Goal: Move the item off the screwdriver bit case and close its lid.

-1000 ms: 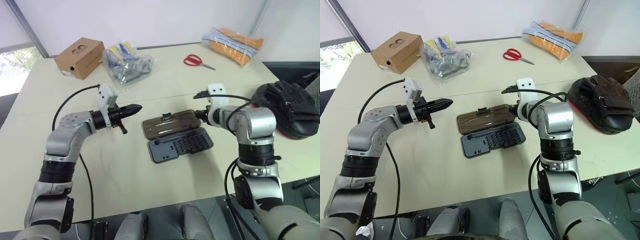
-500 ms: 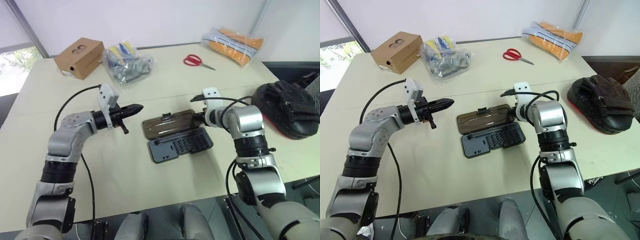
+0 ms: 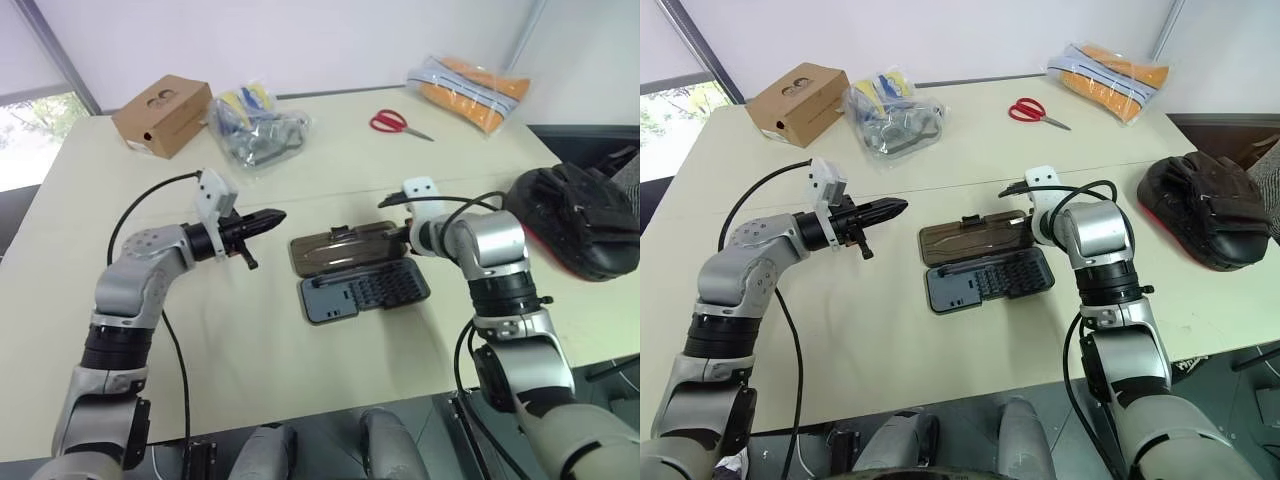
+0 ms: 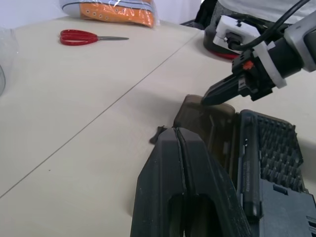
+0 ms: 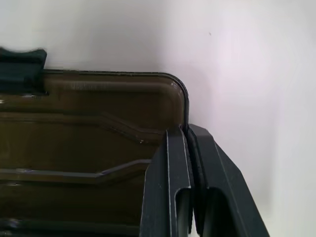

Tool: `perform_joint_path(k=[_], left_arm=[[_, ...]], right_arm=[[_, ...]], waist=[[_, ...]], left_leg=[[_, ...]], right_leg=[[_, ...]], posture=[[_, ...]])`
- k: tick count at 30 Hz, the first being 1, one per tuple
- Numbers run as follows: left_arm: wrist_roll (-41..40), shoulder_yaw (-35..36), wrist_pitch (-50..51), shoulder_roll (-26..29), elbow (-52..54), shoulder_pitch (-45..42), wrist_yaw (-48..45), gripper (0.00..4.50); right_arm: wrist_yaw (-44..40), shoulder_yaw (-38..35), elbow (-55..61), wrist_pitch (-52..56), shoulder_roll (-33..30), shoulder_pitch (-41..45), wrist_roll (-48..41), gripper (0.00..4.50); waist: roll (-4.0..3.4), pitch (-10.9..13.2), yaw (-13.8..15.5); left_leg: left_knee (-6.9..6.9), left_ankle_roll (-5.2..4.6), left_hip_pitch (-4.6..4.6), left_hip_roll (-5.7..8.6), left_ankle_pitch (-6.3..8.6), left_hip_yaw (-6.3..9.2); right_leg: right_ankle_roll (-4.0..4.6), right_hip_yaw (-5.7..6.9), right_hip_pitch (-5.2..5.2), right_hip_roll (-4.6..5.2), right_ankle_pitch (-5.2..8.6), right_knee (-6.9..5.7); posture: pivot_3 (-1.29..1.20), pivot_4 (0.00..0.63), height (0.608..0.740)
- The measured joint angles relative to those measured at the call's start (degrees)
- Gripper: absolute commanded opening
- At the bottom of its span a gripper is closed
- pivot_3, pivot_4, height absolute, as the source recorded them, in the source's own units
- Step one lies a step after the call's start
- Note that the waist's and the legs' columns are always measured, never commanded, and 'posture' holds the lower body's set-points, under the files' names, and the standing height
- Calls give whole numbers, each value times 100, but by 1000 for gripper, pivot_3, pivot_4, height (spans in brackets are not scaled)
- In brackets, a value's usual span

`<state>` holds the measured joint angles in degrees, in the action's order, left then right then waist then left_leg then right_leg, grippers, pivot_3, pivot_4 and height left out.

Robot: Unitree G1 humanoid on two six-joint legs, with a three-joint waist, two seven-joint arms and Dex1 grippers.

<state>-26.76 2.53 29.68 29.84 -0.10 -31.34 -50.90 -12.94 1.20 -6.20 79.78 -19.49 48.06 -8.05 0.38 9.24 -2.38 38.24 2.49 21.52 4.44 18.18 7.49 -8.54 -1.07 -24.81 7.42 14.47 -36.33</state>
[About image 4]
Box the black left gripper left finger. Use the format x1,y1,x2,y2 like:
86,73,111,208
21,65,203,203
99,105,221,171
130,127,187,237

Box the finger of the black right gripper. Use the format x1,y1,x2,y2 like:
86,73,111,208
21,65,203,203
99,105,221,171
200,82,250,106
204,74,239,96

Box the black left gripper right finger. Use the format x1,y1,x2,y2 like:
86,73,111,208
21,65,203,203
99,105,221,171
176,127,253,237

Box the black plastic case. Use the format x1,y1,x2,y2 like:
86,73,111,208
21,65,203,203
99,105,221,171
172,94,316,237

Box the small dark plastic scrap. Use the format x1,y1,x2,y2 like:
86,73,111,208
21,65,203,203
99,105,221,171
149,125,171,145

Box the black round object red base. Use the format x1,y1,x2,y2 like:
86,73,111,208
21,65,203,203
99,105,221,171
203,24,240,60

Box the white cloth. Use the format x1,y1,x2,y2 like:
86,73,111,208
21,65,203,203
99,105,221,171
217,0,316,25

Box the black rectangular box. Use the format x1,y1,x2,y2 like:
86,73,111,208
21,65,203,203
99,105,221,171
256,179,316,237

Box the orange shoe in plastic bag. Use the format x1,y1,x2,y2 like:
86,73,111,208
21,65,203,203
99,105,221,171
59,0,157,28

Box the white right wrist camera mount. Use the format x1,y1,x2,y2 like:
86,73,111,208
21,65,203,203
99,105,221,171
213,15,287,89

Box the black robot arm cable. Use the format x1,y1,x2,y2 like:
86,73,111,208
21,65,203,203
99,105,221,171
228,0,312,52

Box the red handled scissors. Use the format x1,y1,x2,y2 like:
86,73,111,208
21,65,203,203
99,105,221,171
59,29,130,46

